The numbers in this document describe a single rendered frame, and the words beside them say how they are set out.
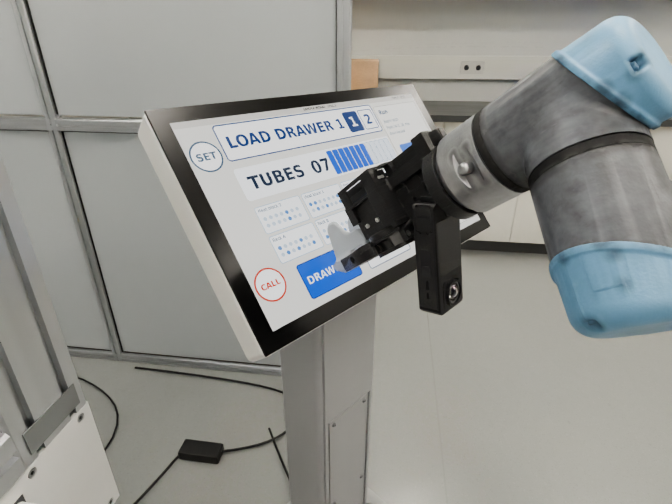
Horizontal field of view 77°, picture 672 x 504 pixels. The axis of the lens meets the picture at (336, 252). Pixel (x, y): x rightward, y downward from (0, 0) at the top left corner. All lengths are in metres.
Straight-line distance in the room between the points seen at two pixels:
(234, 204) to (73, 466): 0.31
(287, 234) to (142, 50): 1.13
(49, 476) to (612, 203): 0.49
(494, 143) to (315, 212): 0.30
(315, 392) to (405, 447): 0.89
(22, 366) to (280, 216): 0.30
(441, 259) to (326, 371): 0.42
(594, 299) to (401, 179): 0.21
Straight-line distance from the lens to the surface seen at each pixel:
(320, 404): 0.83
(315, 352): 0.75
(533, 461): 1.74
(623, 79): 0.31
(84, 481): 0.55
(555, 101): 0.32
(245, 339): 0.50
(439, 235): 0.40
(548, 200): 0.30
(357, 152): 0.67
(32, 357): 0.44
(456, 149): 0.36
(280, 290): 0.50
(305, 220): 0.56
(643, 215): 0.29
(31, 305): 0.44
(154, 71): 1.57
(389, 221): 0.41
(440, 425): 1.74
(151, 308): 1.94
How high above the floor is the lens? 1.26
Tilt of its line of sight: 26 degrees down
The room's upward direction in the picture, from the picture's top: straight up
